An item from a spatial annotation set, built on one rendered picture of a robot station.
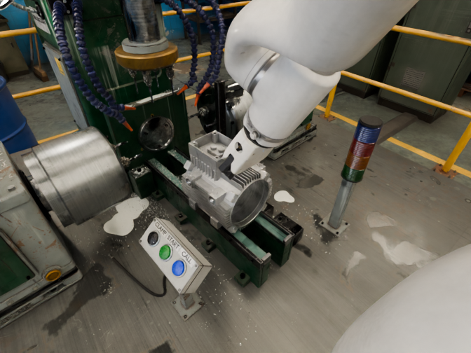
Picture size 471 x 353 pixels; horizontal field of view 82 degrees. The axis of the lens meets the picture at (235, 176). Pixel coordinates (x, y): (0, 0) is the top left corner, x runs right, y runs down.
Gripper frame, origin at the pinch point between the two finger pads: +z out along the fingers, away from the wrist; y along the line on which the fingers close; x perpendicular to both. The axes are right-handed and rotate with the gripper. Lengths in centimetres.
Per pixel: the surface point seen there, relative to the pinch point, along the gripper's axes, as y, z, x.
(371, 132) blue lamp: 33.7, -9.2, -11.9
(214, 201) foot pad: -3.5, 11.6, -2.4
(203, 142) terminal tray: 5.9, 14.5, 14.5
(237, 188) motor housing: 2.5, 8.9, -3.1
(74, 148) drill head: -23.5, 20.1, 30.4
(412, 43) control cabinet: 322, 69, 38
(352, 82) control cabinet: 327, 148, 56
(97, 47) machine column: -2, 20, 62
